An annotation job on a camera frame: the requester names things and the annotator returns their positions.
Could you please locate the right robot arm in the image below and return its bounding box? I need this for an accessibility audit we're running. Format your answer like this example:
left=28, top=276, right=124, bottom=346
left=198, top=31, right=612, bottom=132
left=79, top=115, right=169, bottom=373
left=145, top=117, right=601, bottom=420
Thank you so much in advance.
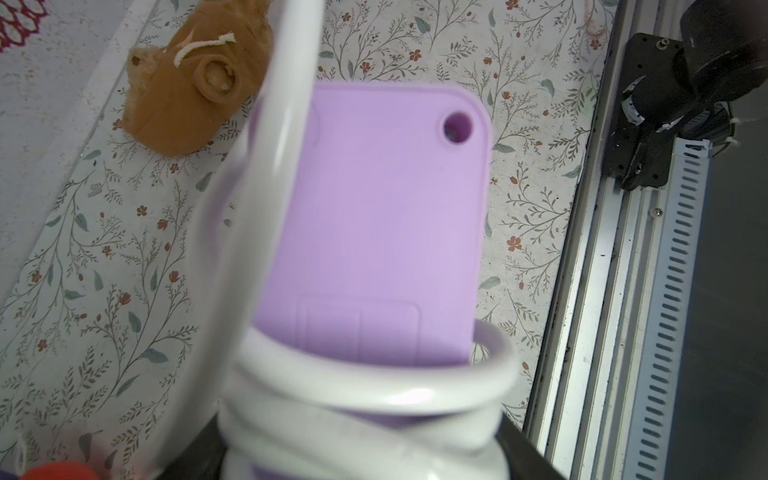
left=602, top=1, right=767, bottom=191

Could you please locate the purple power strip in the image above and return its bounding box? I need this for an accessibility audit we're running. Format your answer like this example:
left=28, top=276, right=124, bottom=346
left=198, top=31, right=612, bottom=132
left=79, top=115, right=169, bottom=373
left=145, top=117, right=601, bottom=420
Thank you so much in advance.
left=247, top=81, right=494, bottom=480

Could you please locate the white power cord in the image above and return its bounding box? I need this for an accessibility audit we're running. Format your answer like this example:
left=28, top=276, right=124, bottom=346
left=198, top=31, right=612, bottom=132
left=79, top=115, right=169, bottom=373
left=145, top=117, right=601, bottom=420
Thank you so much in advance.
left=134, top=0, right=521, bottom=480

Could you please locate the brown plush dog toy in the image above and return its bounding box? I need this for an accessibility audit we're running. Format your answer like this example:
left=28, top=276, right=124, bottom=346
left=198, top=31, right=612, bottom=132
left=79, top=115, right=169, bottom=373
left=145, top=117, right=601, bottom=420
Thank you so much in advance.
left=122, top=0, right=274, bottom=157

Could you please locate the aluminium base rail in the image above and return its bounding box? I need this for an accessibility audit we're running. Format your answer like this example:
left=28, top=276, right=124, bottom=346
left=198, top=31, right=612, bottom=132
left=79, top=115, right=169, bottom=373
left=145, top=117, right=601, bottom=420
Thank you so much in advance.
left=524, top=1, right=687, bottom=479

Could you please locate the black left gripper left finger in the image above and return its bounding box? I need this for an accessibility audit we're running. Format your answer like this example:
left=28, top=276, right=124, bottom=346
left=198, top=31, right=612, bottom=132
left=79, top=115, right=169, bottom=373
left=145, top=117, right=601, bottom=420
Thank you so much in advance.
left=158, top=415, right=228, bottom=480

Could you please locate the orange shark plush toy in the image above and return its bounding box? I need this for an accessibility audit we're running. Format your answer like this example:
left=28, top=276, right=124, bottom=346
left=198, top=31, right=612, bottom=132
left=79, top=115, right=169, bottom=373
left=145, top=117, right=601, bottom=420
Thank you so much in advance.
left=19, top=461, right=99, bottom=480

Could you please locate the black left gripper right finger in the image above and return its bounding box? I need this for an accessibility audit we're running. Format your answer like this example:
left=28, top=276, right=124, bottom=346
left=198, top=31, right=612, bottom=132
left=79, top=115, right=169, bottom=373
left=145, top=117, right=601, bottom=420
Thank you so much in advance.
left=496, top=416, right=564, bottom=480

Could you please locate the perforated cable duct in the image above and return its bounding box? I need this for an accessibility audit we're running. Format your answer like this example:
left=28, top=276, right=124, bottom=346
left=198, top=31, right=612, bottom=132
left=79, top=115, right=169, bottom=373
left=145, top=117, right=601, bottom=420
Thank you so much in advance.
left=622, top=139, right=712, bottom=479

